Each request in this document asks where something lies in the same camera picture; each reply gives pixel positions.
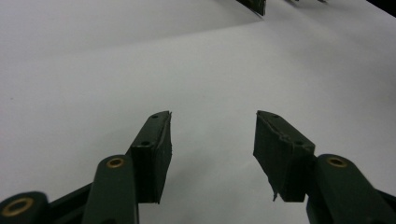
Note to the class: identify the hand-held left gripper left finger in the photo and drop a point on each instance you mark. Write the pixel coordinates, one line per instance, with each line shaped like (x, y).
(151, 158)

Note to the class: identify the black plastic-wrapped magazine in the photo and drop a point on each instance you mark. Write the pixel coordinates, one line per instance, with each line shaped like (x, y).
(255, 5)

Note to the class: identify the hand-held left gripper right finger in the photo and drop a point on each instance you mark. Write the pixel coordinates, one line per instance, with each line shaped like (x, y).
(283, 158)

